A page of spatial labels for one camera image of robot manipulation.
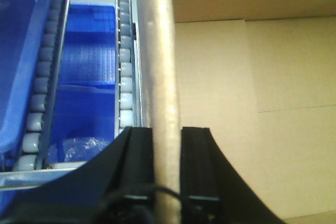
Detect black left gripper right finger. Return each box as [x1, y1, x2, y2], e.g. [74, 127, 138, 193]
[180, 127, 283, 223]

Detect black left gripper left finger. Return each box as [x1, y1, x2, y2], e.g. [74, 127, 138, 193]
[1, 127, 154, 223]

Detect brown cardboard box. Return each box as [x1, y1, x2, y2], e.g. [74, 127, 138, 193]
[145, 0, 336, 224]

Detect blue crate below shelf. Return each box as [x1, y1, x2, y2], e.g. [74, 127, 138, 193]
[47, 3, 116, 163]

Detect metal shelf front beam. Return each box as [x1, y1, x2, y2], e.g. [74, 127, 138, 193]
[1, 161, 87, 191]

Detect clear plastic bag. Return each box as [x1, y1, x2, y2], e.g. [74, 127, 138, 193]
[62, 136, 111, 162]

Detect left white roller track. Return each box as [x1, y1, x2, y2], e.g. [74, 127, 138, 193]
[12, 0, 70, 172]

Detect white roller track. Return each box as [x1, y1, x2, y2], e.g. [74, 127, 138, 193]
[114, 0, 142, 136]
[12, 0, 70, 172]

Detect right white roller track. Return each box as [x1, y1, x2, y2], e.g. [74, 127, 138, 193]
[114, 0, 142, 136]

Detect large blue plastic bin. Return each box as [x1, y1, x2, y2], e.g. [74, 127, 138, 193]
[0, 0, 64, 154]

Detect black cable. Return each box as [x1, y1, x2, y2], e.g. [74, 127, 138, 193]
[99, 185, 200, 224]

